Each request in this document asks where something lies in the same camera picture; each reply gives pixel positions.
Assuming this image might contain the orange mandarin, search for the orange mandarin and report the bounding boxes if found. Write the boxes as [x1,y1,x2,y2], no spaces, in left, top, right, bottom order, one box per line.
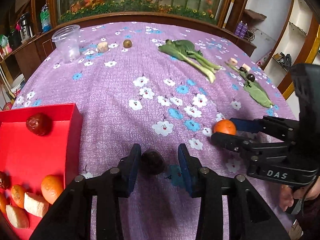
[41,174,64,204]
[11,184,27,209]
[213,119,236,135]

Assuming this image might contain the dark plum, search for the dark plum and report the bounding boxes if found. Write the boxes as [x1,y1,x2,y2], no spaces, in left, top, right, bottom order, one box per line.
[139,149,165,176]

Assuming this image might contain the white sugarcane chunk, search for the white sugarcane chunk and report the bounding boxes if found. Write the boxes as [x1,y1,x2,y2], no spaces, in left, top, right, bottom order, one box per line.
[24,192,49,218]
[6,205,29,229]

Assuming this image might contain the wrinkled red jujube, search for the wrinkled red jujube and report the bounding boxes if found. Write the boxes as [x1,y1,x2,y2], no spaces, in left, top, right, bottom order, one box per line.
[26,113,53,136]

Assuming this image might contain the dried red jujube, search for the dried red jujube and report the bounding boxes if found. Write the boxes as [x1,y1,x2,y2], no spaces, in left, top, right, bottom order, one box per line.
[0,171,11,190]

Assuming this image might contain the yellow-green mandarin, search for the yellow-green mandarin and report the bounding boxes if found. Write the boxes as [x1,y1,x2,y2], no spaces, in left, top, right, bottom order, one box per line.
[0,193,8,215]

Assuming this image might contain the operator right hand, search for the operator right hand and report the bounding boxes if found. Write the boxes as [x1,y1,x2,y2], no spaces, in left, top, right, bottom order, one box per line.
[279,178,319,211]

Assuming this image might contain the green leaf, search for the green leaf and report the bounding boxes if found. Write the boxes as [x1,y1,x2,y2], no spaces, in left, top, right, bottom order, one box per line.
[226,62,274,108]

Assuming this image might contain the red cardboard box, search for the red cardboard box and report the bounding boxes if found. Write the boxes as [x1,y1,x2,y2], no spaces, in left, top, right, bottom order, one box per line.
[1,103,83,194]

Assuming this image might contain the purple bottles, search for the purple bottles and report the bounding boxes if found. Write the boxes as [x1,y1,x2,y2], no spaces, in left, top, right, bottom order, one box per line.
[234,21,248,38]

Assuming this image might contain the bok choy stalk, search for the bok choy stalk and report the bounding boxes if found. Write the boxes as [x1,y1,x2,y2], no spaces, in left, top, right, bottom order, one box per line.
[158,40,221,83]

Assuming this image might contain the white plastic bucket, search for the white plastic bucket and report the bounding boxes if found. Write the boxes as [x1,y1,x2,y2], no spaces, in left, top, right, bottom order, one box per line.
[10,74,25,97]

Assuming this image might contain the clear plastic cup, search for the clear plastic cup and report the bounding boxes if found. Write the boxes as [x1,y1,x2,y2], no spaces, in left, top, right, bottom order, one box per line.
[52,24,80,63]

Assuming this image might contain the wooden cabinet counter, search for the wooden cabinet counter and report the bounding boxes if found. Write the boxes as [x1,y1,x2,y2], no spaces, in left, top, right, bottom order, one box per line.
[1,30,56,83]

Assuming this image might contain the black thermos jug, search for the black thermos jug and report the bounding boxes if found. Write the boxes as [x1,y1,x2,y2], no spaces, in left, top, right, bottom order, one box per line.
[20,12,33,43]

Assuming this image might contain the green water bottle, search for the green water bottle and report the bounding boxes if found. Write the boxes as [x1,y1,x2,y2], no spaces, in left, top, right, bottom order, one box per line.
[40,4,52,33]

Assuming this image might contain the white wall shelf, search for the white wall shelf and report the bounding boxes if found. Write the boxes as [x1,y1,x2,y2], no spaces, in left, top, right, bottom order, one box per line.
[262,0,319,99]

